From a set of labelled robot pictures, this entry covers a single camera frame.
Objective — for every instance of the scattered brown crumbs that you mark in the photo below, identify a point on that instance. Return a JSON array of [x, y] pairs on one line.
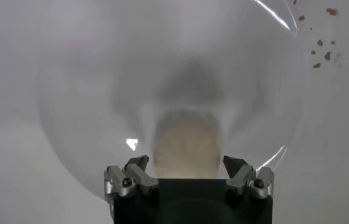
[[327, 55]]

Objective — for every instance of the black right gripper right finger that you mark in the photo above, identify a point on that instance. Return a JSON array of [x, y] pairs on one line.
[[244, 176]]

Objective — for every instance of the round white plate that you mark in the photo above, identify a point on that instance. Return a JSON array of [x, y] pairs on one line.
[[101, 76]]

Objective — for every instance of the white steamed baozi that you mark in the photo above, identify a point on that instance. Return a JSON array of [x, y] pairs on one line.
[[186, 149]]

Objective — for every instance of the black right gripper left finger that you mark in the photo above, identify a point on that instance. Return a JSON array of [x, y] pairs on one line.
[[132, 176]]

